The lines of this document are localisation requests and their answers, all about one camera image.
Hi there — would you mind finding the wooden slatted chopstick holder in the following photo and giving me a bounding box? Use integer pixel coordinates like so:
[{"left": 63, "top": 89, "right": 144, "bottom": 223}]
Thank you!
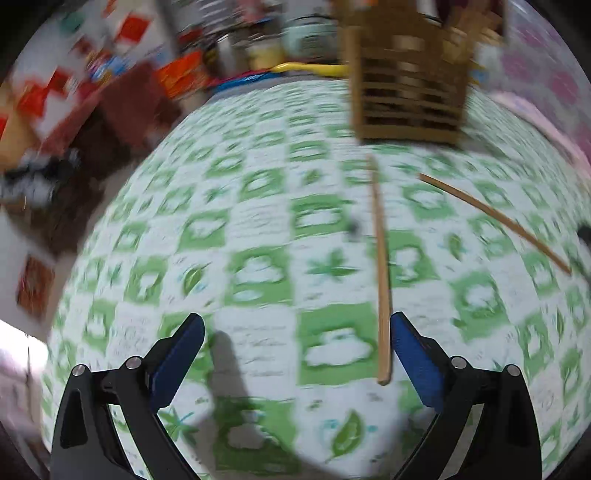
[{"left": 333, "top": 0, "right": 476, "bottom": 147}]

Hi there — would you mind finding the yellow plate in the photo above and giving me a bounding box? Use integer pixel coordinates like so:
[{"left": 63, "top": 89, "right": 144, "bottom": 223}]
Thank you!
[{"left": 270, "top": 62, "right": 349, "bottom": 78}]

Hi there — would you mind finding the grey clothes pile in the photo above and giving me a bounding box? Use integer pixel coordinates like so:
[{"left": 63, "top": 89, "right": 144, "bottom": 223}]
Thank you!
[{"left": 0, "top": 152, "right": 84, "bottom": 208}]

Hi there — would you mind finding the green patterned tablecloth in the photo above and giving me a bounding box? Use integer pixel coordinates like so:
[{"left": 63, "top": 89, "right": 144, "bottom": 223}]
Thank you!
[{"left": 41, "top": 76, "right": 591, "bottom": 480}]

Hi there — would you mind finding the red paper square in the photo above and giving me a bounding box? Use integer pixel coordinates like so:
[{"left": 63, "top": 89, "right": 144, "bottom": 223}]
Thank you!
[{"left": 117, "top": 14, "right": 155, "bottom": 44}]

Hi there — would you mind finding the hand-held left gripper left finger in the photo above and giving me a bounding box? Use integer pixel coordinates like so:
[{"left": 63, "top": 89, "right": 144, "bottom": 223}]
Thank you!
[{"left": 50, "top": 311, "right": 206, "bottom": 480}]

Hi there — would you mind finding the pink floral cloth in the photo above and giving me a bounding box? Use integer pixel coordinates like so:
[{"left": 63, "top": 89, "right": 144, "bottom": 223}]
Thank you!
[{"left": 489, "top": 90, "right": 591, "bottom": 167}]

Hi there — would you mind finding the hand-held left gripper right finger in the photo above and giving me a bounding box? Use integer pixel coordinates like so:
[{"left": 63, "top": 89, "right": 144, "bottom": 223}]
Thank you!
[{"left": 390, "top": 311, "right": 542, "bottom": 480}]

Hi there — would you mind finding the light blue rice cooker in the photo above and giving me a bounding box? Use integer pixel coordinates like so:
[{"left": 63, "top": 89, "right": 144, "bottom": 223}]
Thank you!
[{"left": 281, "top": 16, "right": 340, "bottom": 61}]

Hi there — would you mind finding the dark red cloth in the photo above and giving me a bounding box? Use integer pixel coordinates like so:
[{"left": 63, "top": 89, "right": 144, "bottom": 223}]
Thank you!
[{"left": 99, "top": 62, "right": 181, "bottom": 153}]

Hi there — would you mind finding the plain single wooden chopstick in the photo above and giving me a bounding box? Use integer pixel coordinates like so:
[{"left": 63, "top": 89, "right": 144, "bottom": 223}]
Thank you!
[
  {"left": 418, "top": 173, "right": 573, "bottom": 276},
  {"left": 367, "top": 154, "right": 393, "bottom": 386}
]

